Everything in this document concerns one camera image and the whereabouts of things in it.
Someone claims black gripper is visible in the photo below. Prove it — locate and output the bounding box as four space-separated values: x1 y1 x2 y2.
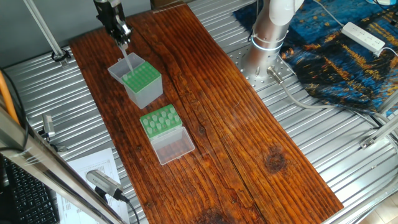
93 0 133 44

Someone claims tall green pipette tip holder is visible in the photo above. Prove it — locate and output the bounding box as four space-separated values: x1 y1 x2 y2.
107 55 164 110

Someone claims silver pole with clamp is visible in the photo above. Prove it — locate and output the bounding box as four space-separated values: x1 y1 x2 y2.
24 0 72 63

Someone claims yellow pole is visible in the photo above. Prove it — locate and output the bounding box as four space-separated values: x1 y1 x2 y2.
0 67 21 125

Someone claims printed white paper sheet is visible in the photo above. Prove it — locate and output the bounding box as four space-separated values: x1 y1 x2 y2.
59 146 134 224

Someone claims brown wooden board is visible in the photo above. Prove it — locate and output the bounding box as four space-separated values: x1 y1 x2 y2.
68 5 345 224

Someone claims black keyboard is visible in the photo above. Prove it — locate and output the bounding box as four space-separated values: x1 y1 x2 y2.
0 152 60 224

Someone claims blue patterned cloth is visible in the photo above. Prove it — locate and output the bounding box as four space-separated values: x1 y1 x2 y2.
233 0 398 116

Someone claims white power strip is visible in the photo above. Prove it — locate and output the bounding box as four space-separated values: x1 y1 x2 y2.
341 22 386 54

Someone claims small metal corner bracket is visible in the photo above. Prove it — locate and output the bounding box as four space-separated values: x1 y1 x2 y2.
40 114 60 147

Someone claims silver cylindrical camera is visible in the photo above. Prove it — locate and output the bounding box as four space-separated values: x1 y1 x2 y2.
86 169 130 203

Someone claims diagonal aluminium frame beam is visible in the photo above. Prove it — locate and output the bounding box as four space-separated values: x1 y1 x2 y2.
0 112 125 224

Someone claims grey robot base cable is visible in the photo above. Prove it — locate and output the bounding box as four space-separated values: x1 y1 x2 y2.
267 65 398 116

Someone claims black camera cable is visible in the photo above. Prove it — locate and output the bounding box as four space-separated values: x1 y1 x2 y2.
115 187 145 224

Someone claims white power strip cable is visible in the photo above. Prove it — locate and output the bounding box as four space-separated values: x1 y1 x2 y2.
309 0 346 29

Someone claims silver frame bracket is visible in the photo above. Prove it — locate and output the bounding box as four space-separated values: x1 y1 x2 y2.
359 112 398 150

